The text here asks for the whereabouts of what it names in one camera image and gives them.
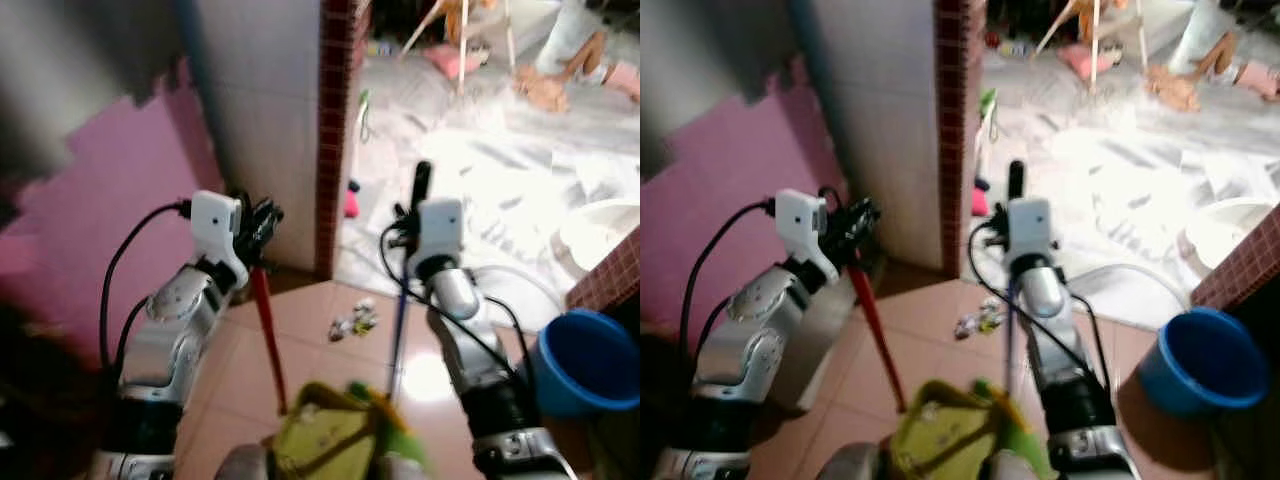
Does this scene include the white ceramic basin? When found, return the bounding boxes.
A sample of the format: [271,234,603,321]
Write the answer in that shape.
[558,198,641,281]
[1185,197,1280,279]

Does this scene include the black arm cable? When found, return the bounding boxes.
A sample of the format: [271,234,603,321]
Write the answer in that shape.
[679,202,777,373]
[379,220,531,401]
[99,202,193,373]
[967,220,1116,401]

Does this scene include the blue plastic bucket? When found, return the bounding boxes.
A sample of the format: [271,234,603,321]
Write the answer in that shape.
[530,308,641,418]
[1138,307,1269,411]

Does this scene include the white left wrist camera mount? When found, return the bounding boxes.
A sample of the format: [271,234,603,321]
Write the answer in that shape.
[190,190,248,286]
[773,188,839,283]

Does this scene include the crumpled silver foil wrappers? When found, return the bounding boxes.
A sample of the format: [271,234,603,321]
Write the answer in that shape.
[955,298,1004,339]
[330,300,379,341]

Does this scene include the grey robot left foot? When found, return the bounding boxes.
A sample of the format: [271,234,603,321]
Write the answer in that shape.
[820,443,886,480]
[215,445,276,480]

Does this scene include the child in pink clothes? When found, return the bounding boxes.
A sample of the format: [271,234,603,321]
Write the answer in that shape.
[1170,0,1280,101]
[540,0,641,101]

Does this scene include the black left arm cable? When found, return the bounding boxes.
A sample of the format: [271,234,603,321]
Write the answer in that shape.
[99,202,193,373]
[679,202,777,373]

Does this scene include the yellow-green dustpan red handle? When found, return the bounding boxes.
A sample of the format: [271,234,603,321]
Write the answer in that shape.
[248,262,396,480]
[848,258,1011,480]

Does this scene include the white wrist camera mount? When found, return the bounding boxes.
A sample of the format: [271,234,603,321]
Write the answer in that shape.
[415,198,466,263]
[773,188,839,283]
[190,190,248,286]
[1005,198,1056,263]

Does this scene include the wooden legged chair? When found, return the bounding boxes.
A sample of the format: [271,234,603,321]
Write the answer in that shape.
[1030,0,1151,96]
[400,0,521,96]

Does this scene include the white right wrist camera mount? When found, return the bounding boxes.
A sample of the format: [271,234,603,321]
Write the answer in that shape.
[415,198,466,263]
[1005,198,1056,263]

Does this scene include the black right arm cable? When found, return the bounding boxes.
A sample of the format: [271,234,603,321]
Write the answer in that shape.
[967,220,1116,401]
[379,220,531,401]

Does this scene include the pink pillow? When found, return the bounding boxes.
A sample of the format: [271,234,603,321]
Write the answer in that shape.
[1060,45,1116,79]
[425,45,481,79]

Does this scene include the peach crumpled cloth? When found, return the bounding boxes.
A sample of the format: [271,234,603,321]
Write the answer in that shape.
[1148,65,1201,113]
[515,65,571,113]

